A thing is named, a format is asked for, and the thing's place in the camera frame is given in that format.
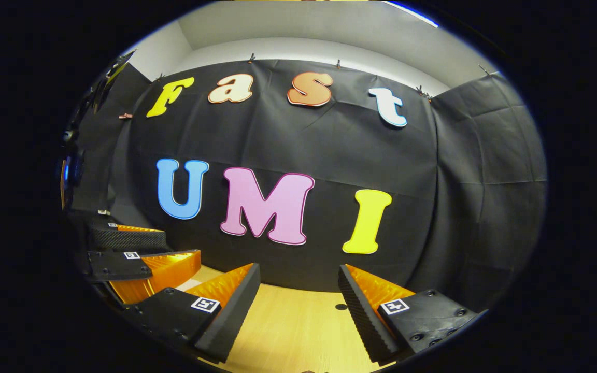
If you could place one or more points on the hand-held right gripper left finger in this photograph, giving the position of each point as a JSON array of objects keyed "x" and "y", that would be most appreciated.
[{"x": 231, "y": 311}]

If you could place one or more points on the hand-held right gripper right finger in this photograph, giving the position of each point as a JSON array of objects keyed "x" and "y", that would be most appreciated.
[{"x": 360, "y": 311}]

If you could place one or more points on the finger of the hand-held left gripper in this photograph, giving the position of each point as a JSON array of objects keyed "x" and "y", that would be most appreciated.
[
  {"x": 158, "y": 269},
  {"x": 127, "y": 240}
]

